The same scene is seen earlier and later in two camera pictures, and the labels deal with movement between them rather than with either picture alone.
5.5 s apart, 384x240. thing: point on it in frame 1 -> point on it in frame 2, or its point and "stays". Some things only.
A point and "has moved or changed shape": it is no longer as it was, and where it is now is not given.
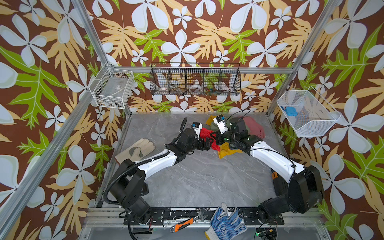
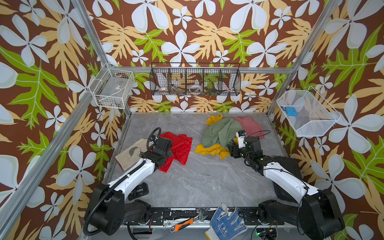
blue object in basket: x=291 y=111 stays
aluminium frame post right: x=327 y=14 stays
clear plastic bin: x=309 y=113 stays
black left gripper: x=207 y=144 -> x=170 y=152
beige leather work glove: x=141 y=148 stays
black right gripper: x=227 y=137 -> x=250 y=143
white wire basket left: x=111 y=87 stays
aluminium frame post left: x=88 y=26 stays
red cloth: x=204 y=133 has moved or changed shape
